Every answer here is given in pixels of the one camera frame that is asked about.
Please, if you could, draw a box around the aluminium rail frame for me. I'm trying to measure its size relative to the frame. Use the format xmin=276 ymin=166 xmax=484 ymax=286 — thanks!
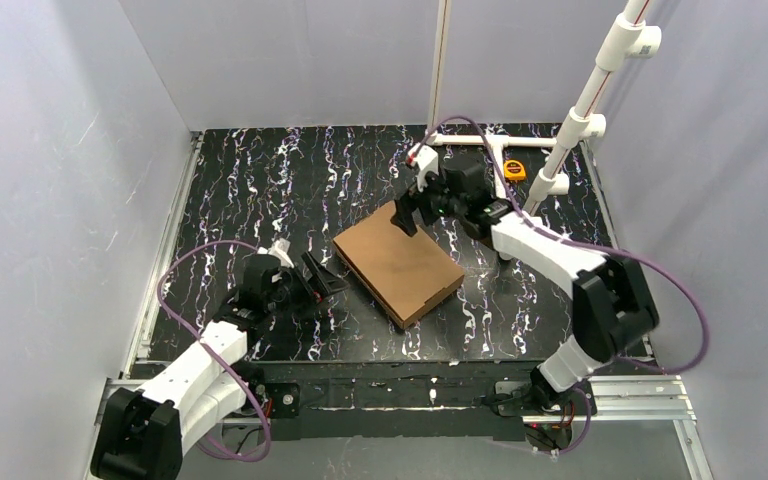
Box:
xmin=82 ymin=132 xmax=717 ymax=480

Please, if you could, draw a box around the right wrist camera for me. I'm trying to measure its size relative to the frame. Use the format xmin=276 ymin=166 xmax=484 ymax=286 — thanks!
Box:
xmin=406 ymin=143 xmax=439 ymax=192

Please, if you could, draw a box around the brown cardboard box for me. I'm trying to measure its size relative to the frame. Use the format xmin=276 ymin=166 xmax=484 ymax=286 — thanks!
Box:
xmin=333 ymin=202 xmax=465 ymax=330

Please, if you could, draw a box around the orange tape measure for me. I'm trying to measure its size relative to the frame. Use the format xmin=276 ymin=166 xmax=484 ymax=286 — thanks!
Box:
xmin=503 ymin=159 xmax=527 ymax=183

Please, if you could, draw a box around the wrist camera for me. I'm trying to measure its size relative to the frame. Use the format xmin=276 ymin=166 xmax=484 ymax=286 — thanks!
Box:
xmin=267 ymin=238 xmax=295 ymax=268
xmin=406 ymin=143 xmax=439 ymax=192

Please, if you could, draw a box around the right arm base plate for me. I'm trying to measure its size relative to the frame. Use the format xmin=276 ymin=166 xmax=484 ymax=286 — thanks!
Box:
xmin=485 ymin=380 xmax=598 ymax=418

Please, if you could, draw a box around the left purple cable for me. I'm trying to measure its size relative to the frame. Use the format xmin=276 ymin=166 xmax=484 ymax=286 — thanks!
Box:
xmin=155 ymin=239 xmax=274 ymax=464

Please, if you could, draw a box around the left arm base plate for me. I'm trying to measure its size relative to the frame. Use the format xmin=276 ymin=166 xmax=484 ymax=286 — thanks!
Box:
xmin=211 ymin=362 xmax=302 ymax=420

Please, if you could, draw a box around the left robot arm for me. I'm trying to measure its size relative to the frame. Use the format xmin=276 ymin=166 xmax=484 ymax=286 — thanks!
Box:
xmin=89 ymin=241 xmax=348 ymax=479

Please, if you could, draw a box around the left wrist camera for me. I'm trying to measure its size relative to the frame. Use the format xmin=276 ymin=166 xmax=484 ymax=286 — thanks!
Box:
xmin=267 ymin=238 xmax=295 ymax=268

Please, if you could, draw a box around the white PVC pipe frame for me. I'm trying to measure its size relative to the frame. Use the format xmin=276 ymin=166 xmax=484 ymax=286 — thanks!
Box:
xmin=426 ymin=1 xmax=662 ymax=211

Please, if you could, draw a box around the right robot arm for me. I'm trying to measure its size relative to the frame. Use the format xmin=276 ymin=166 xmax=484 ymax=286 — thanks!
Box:
xmin=391 ymin=157 xmax=660 ymax=410

